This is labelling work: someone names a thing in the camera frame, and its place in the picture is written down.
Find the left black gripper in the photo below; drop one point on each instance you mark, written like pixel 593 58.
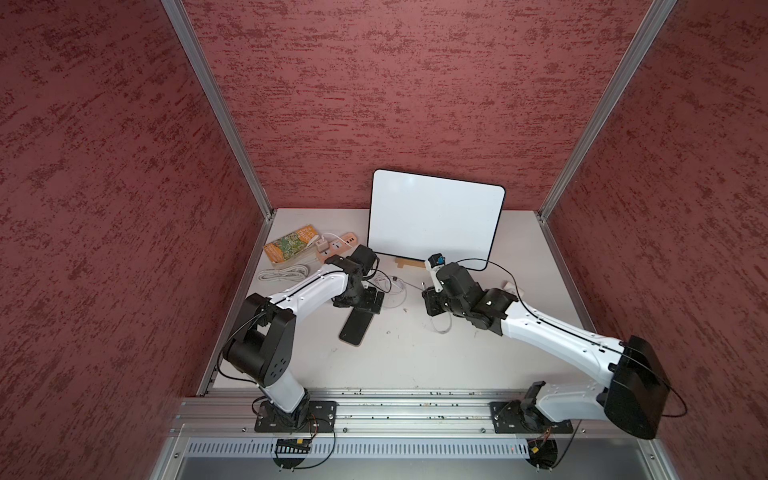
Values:
pixel 366 303

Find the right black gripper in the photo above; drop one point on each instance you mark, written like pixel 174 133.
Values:
pixel 429 294

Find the black phone pink case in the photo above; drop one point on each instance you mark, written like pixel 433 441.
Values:
pixel 356 327

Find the white plug adapter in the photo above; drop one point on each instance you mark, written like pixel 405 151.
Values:
pixel 511 288

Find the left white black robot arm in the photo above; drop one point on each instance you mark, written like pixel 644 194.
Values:
pixel 261 345

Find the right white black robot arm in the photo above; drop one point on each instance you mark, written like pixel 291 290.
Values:
pixel 627 384

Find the pink power strip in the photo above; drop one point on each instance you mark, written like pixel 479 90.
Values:
pixel 341 245

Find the white charger in strip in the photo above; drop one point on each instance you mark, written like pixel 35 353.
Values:
pixel 322 245

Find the wooden board stand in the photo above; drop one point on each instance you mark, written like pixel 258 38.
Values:
pixel 402 262

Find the colourful patterned book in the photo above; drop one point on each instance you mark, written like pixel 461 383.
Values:
pixel 291 246

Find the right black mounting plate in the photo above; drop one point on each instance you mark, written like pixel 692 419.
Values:
pixel 511 418

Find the black mounting plate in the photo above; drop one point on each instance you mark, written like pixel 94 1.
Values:
pixel 314 416
pixel 511 418

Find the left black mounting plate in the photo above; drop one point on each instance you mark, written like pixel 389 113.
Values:
pixel 314 416

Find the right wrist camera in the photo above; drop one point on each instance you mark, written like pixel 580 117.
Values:
pixel 433 264

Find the white board black frame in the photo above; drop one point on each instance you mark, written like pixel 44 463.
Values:
pixel 414 216

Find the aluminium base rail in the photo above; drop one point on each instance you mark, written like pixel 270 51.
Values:
pixel 359 412

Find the left aluminium corner post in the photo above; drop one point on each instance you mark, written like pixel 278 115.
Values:
pixel 190 43

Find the aluminium corner post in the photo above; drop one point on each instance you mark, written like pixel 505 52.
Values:
pixel 646 33
pixel 190 43

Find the right aluminium corner post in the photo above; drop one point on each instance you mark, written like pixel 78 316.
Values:
pixel 646 33

